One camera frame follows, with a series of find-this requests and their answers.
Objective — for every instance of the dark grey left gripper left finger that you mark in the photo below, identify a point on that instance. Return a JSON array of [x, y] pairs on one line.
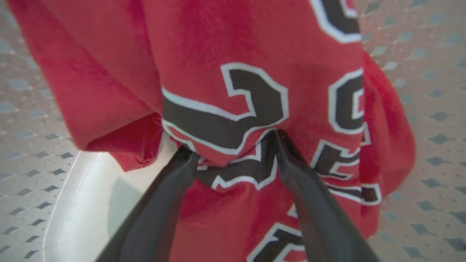
[[153, 218]]

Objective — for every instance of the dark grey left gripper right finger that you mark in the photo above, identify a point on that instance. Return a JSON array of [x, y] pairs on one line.
[[320, 218]]

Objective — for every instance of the red jersey with black lettering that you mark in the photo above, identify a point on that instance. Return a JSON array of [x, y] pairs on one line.
[[204, 43]]

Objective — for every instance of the white perforated laundry basket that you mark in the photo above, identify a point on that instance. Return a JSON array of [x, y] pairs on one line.
[[433, 109]]

